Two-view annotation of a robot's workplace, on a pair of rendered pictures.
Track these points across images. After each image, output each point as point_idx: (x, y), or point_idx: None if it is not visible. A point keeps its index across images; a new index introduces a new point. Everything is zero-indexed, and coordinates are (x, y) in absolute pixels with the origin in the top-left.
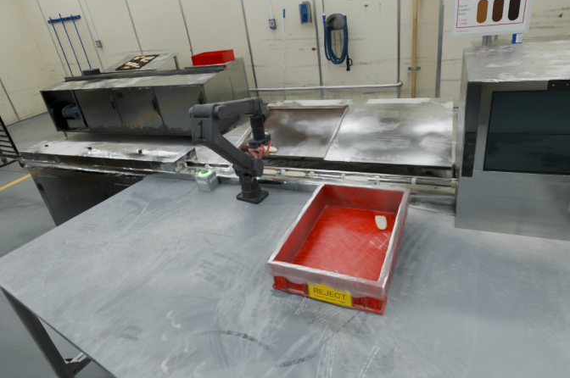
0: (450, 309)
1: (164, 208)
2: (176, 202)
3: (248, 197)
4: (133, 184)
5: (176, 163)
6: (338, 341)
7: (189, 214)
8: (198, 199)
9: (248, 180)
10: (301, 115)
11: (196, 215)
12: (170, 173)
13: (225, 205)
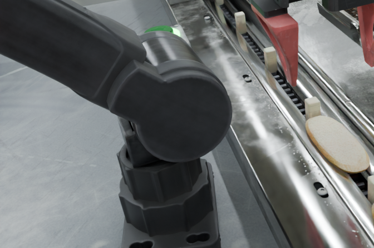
0: None
1: (31, 90)
2: (62, 91)
3: (124, 216)
4: None
5: None
6: None
7: (12, 145)
8: (95, 113)
9: (128, 151)
10: None
11: (5, 163)
12: (165, 2)
13: (83, 184)
